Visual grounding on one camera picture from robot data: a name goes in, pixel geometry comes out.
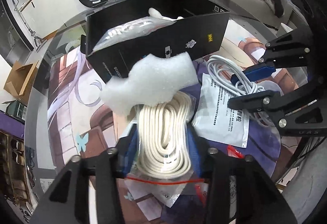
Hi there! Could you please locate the white counter cabinet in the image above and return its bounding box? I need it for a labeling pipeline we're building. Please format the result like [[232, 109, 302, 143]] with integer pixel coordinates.
[[20, 0, 88, 40]]

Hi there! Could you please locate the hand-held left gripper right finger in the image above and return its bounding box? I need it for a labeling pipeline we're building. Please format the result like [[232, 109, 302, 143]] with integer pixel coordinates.
[[186, 126, 298, 224]]

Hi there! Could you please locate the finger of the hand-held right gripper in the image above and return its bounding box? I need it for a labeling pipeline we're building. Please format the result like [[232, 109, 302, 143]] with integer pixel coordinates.
[[227, 81, 325, 138], [231, 26, 315, 85]]

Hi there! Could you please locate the clear bag with white cable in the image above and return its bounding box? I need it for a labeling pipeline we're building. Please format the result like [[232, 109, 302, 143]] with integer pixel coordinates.
[[93, 16, 185, 53]]

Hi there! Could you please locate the white foam piece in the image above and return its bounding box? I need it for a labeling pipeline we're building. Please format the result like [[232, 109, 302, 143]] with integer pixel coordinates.
[[100, 52, 200, 115]]

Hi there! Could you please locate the white foam scrap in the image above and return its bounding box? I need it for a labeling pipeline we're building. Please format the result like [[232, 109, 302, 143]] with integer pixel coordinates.
[[148, 8, 185, 21]]

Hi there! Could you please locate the small red-strip zip bag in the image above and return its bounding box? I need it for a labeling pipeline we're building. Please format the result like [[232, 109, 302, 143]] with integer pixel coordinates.
[[227, 144, 244, 158]]

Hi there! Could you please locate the white power cable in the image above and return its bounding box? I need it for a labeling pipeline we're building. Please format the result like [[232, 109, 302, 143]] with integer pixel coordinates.
[[206, 57, 272, 126]]

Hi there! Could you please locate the mop with metal pole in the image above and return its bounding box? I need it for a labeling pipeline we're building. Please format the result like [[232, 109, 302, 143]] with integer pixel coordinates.
[[11, 0, 44, 47]]

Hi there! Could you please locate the black cardboard box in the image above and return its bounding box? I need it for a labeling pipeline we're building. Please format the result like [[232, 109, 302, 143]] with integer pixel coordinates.
[[85, 0, 230, 85]]

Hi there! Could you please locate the bagged white rope coil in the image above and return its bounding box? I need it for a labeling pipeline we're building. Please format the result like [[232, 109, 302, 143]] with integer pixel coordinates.
[[126, 91, 206, 208]]

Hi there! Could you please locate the wooden shoe rack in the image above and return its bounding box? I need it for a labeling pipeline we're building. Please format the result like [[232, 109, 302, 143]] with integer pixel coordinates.
[[0, 129, 35, 215]]

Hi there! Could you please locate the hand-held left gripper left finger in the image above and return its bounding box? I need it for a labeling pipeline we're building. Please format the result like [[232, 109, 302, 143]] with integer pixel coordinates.
[[29, 128, 140, 224]]

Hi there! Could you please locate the brown cardboard box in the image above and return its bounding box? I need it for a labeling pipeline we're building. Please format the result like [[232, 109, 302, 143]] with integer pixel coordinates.
[[3, 60, 39, 105]]

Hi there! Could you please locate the black strap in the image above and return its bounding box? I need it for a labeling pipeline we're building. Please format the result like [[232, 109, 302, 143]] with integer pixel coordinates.
[[270, 0, 286, 17]]

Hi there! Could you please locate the printed table mat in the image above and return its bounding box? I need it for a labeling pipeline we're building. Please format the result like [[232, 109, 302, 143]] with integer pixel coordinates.
[[48, 18, 303, 224]]

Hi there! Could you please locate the white printed packet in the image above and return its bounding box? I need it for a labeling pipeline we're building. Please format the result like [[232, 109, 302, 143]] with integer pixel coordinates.
[[191, 73, 250, 148]]

